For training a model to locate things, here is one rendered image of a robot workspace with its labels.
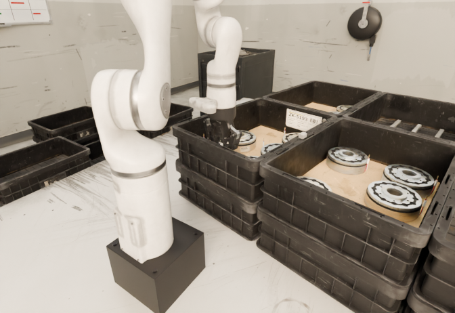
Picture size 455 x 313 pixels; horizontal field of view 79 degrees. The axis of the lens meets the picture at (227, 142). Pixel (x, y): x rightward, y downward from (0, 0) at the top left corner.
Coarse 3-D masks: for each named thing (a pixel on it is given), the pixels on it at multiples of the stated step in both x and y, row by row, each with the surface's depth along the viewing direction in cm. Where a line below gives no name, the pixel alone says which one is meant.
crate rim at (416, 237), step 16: (320, 128) 74; (384, 128) 74; (448, 144) 65; (272, 160) 58; (272, 176) 54; (288, 176) 52; (448, 176) 55; (304, 192) 50; (320, 192) 48; (448, 192) 47; (336, 208) 46; (352, 208) 44; (368, 208) 44; (432, 208) 44; (368, 224) 43; (384, 224) 41; (400, 224) 40; (432, 224) 40; (400, 240) 40; (416, 240) 39
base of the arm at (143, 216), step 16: (112, 176) 45; (160, 176) 46; (128, 192) 45; (144, 192) 45; (160, 192) 47; (128, 208) 46; (144, 208) 46; (160, 208) 48; (128, 224) 47; (144, 224) 47; (160, 224) 49; (128, 240) 50; (144, 240) 49; (160, 240) 50; (144, 256) 50
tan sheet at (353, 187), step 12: (324, 168) 75; (372, 168) 75; (384, 168) 75; (324, 180) 69; (336, 180) 69; (348, 180) 69; (360, 180) 69; (372, 180) 69; (336, 192) 64; (348, 192) 64; (360, 192) 64; (420, 216) 57
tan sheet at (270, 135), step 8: (256, 128) 100; (264, 128) 100; (256, 136) 94; (264, 136) 94; (272, 136) 94; (280, 136) 94; (256, 144) 88; (264, 144) 88; (248, 152) 83; (256, 152) 83
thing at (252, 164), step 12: (300, 108) 89; (192, 120) 79; (180, 132) 72; (192, 144) 70; (204, 144) 66; (216, 144) 65; (288, 144) 65; (228, 156) 62; (240, 156) 59; (264, 156) 59; (252, 168) 58
